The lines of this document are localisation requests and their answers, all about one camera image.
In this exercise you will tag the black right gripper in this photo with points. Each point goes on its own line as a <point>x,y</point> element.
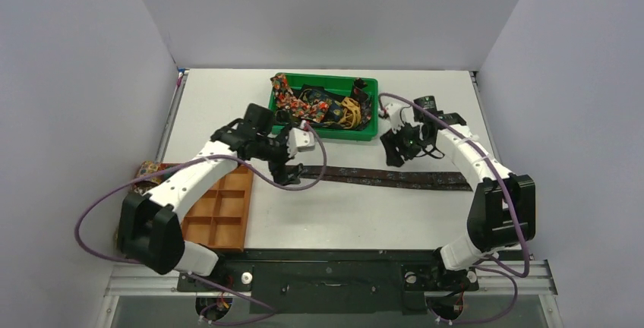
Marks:
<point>399,141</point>

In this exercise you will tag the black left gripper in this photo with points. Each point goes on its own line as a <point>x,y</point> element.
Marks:
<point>279,169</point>

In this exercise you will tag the dark brown blue-patterned tie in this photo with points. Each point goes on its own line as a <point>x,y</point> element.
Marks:
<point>433,181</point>

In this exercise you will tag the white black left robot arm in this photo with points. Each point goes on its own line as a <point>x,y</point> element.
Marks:
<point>150,225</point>

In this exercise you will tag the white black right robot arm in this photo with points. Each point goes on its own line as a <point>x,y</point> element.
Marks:
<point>503,210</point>

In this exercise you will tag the yellow patterned tie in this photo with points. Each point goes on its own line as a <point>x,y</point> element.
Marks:
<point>351,116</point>

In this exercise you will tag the dark navy patterned tie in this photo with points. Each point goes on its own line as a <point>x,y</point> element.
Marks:
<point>333,115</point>

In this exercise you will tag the green plastic bin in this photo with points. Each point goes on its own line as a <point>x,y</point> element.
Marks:
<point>342,86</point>

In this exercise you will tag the red floral patterned tie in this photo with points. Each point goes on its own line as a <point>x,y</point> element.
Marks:
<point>286,99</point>

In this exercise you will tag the orange compartment tray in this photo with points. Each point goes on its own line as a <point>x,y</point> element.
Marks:
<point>219,219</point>

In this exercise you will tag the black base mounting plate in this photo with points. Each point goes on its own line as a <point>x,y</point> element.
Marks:
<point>295,281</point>

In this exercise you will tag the colourful rolled tie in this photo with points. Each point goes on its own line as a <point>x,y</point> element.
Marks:
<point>149,167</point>

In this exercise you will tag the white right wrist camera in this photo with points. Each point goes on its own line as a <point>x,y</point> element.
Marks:
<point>396,115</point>

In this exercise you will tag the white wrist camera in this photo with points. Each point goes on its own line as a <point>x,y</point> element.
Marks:
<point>300,139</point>
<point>396,115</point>

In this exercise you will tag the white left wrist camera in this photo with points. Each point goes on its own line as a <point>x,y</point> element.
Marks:
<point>300,139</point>

